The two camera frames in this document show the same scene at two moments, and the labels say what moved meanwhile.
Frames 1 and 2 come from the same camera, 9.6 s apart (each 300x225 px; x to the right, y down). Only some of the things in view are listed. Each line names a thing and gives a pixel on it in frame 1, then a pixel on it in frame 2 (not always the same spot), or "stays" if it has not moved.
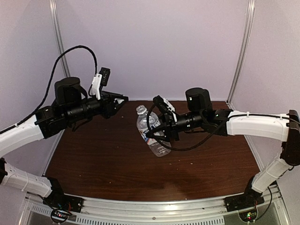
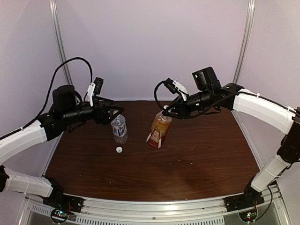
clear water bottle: x=146 y=122 → x=119 y=129
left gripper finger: x=116 y=95 → x=102 y=101
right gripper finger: x=163 y=108 → x=177 y=101
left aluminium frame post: x=59 y=37 stays
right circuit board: x=248 y=216 stays
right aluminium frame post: x=248 y=28 stays
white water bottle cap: x=119 y=101 → x=119 y=149
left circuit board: x=59 y=216 stays
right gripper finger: x=167 y=137 → x=174 y=115
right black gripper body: x=173 y=130 → x=186 y=112
